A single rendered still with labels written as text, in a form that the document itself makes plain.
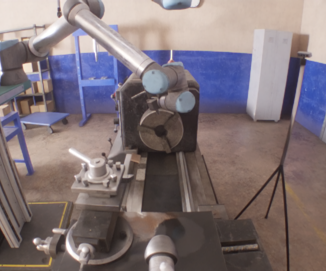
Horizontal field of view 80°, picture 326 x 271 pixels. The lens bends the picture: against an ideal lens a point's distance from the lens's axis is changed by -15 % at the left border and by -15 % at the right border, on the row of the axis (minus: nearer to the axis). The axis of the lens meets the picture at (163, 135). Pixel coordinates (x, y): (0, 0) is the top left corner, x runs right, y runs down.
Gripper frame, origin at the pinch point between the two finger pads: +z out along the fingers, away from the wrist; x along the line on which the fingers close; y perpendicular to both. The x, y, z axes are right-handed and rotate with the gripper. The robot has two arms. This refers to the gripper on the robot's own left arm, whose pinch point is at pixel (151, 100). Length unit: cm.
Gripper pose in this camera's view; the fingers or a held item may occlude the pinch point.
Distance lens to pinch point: 124.7
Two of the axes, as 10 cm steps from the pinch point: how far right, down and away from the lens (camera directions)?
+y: 3.5, 8.7, 3.6
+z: -4.9, -1.5, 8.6
